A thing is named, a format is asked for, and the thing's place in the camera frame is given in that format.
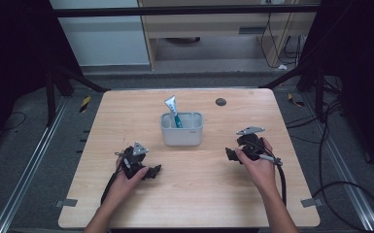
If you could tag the white and teal toothpaste tube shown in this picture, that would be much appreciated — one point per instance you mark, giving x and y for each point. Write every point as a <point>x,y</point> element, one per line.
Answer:
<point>174,111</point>

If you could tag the white cabinet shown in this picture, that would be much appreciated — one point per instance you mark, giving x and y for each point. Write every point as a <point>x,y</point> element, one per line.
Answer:
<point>103,42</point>

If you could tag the dark round table grommet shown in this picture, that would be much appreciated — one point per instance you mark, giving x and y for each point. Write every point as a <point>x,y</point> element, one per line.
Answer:
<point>220,102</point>

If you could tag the person's right hand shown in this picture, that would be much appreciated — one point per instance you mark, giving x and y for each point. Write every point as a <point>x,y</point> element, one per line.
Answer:
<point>260,171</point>

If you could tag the yellow and black tape strip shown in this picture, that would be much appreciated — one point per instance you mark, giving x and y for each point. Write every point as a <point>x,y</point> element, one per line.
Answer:
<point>85,104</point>
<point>295,100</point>

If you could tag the white plug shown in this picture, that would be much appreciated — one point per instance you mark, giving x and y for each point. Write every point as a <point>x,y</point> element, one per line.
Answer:
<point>282,67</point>

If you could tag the grey tape piece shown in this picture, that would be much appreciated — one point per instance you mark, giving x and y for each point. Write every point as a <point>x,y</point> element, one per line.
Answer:
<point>66,203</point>
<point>311,202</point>

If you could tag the light wooden desk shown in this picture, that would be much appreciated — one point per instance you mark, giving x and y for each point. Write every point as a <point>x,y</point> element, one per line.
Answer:
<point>213,24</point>

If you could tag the black horizontal frame bar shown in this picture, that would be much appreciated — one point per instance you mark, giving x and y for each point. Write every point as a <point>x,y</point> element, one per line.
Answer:
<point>175,10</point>

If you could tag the person's left hand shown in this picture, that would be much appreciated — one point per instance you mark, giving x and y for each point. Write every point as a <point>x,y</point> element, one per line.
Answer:
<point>123,189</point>

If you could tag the aluminium floor rail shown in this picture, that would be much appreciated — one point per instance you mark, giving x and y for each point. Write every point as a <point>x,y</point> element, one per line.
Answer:
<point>29,168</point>
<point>346,181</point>

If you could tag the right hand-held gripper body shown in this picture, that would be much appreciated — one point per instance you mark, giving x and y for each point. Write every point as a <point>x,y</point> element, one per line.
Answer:
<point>251,147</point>

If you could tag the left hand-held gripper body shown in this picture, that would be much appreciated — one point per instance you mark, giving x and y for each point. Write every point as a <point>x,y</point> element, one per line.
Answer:
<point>133,160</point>

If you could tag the black metal stand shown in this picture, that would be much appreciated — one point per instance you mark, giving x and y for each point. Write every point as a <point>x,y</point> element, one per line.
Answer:
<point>50,97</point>
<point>319,93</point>

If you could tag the dark curtain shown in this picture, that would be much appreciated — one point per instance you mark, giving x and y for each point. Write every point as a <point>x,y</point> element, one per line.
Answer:
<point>362,81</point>
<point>9,64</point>

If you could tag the grey plastic holder box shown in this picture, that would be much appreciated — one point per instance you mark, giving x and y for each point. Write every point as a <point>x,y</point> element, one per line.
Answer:
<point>182,132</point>

